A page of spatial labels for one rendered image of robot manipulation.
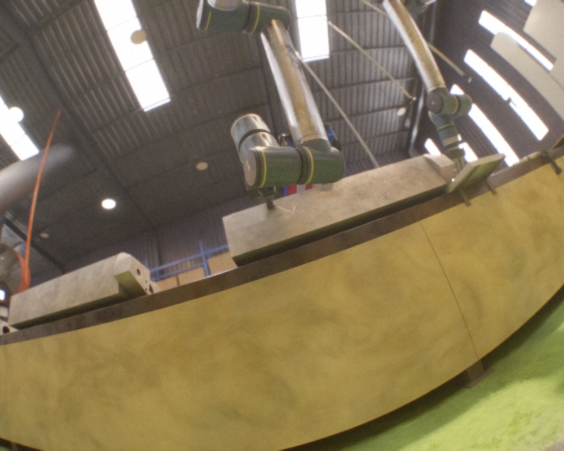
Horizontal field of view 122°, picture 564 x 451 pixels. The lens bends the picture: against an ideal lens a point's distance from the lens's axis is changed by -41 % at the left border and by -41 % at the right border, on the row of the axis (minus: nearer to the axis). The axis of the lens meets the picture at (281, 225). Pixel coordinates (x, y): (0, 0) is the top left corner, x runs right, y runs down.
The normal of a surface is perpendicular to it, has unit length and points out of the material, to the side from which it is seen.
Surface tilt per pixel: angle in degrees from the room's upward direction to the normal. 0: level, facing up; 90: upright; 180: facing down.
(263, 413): 90
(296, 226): 80
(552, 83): 90
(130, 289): 149
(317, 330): 90
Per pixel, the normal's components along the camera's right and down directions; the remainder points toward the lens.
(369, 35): 0.29, 0.77
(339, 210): -0.13, -0.55
